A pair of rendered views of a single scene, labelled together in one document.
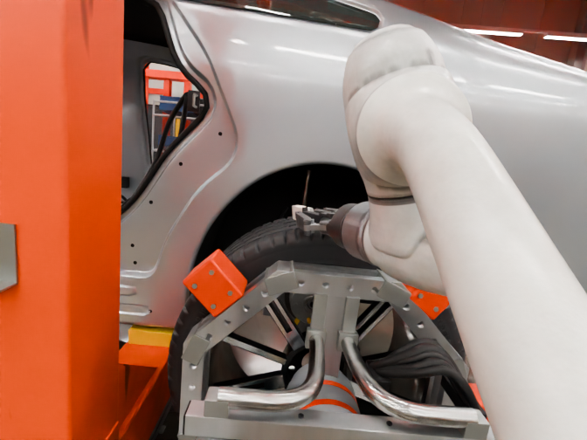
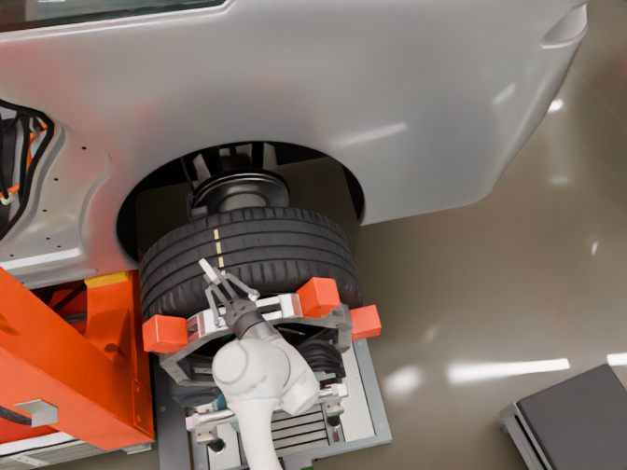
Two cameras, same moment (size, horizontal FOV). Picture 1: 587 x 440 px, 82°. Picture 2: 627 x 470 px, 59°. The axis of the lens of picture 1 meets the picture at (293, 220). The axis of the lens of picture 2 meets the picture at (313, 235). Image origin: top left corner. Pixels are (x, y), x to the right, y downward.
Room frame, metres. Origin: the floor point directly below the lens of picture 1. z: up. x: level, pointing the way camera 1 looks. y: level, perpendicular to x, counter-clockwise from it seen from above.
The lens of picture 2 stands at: (0.06, -0.20, 2.43)
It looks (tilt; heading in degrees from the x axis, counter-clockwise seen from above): 61 degrees down; 353
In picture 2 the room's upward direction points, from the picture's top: 3 degrees counter-clockwise
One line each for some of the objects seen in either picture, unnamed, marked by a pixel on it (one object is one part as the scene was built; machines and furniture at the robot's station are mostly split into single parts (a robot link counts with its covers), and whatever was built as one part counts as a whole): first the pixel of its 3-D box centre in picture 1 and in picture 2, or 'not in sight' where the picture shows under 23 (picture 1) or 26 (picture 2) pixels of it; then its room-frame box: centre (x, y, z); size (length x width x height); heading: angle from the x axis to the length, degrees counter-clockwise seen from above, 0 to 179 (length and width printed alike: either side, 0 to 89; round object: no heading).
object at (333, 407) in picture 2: not in sight; (331, 396); (0.40, -0.27, 0.93); 0.09 x 0.05 x 0.05; 2
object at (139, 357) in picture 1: (135, 361); (108, 310); (0.87, 0.41, 0.69); 0.52 x 0.17 x 0.35; 2
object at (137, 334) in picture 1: (158, 327); (106, 264); (1.04, 0.42, 0.71); 0.14 x 0.14 x 0.05; 2
